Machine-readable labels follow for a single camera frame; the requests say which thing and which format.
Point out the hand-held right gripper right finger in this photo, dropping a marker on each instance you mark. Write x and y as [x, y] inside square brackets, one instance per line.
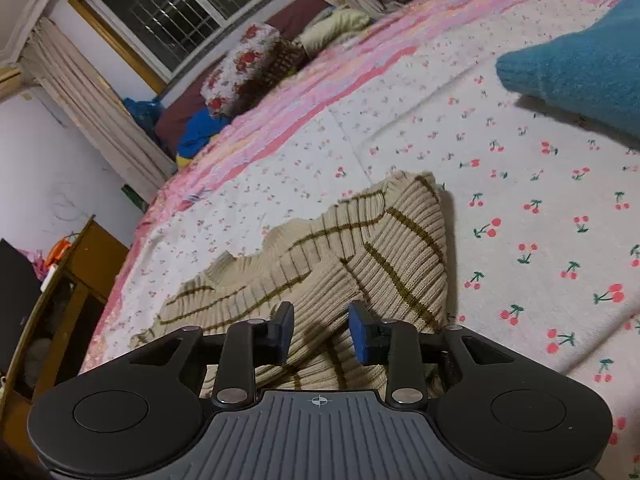
[360, 336]

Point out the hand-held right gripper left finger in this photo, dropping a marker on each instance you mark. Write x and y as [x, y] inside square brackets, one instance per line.
[286, 331]

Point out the beige striped knit sweater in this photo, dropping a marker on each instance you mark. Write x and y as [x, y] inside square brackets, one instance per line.
[390, 260]

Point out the white cherry print bedsheet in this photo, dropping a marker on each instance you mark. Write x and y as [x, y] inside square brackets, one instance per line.
[500, 185]

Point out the wooden desk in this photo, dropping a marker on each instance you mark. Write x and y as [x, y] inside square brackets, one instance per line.
[75, 300]

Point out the blue and yellow cloth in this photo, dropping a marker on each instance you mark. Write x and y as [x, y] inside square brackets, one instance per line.
[202, 132]

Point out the orange object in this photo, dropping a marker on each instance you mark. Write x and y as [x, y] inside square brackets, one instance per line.
[62, 249]

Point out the pink cloth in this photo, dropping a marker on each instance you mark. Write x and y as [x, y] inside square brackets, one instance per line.
[35, 262]

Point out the blue bag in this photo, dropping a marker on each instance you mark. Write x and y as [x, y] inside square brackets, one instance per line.
[142, 112]

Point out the pink striped quilt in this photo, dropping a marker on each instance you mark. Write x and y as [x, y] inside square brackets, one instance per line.
[350, 70]

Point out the brown patterned pillow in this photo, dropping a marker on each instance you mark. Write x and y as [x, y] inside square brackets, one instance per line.
[281, 62]

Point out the red floral pillow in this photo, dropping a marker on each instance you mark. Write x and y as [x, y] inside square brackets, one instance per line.
[240, 65]

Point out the black monitor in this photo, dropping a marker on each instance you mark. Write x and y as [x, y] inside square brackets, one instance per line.
[17, 300]

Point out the cream pillow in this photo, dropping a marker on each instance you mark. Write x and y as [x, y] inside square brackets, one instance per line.
[335, 27]

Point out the maroon headboard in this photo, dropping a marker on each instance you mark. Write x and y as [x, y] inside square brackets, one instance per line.
[295, 17]

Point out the barred window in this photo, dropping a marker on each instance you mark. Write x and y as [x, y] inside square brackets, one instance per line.
[185, 5]

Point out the teal fuzzy garment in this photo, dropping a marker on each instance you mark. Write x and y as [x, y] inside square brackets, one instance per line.
[575, 70]

